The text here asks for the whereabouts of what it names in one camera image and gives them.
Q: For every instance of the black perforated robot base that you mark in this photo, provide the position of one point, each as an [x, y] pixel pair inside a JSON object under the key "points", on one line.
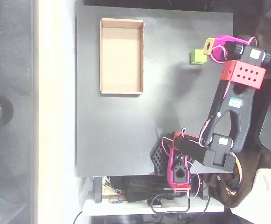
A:
{"points": [[158, 158]]}

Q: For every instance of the wooden electronics board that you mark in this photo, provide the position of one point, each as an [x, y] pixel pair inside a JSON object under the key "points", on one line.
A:
{"points": [[107, 190]]}

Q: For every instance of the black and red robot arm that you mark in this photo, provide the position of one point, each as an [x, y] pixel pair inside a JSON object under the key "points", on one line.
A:
{"points": [[242, 109]]}

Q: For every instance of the shallow cardboard box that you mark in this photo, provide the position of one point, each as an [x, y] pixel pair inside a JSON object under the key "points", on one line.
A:
{"points": [[121, 58]]}

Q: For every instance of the white cloth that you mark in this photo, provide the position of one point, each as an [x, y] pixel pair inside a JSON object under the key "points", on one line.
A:
{"points": [[270, 196]]}

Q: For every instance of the brown garment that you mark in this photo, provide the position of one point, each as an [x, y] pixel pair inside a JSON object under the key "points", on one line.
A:
{"points": [[268, 28]]}

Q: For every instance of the green cube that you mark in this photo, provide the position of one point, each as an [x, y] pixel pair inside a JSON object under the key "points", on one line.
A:
{"points": [[197, 57]]}

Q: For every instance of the brown bag with rivet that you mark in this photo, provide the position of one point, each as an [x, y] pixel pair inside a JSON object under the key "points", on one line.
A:
{"points": [[242, 189]]}

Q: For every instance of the small black connector box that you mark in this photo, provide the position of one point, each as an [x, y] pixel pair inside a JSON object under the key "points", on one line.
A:
{"points": [[157, 203]]}

